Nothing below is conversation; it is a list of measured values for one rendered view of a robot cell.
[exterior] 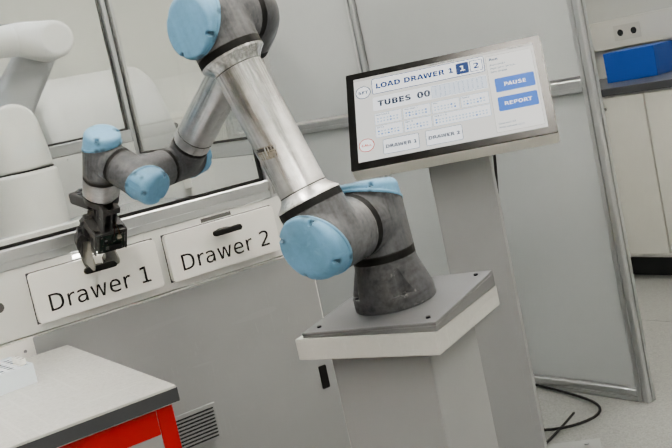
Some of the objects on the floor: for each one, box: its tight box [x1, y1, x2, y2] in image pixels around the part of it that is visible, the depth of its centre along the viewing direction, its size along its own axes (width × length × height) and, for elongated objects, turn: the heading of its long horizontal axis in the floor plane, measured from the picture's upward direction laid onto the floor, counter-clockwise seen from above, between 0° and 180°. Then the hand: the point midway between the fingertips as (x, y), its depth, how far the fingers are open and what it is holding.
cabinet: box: [0, 255, 351, 448], centre depth 264 cm, size 95×103×80 cm
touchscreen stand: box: [428, 156, 602, 448], centre depth 258 cm, size 50×45×102 cm
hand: (97, 262), depth 213 cm, fingers closed on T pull, 3 cm apart
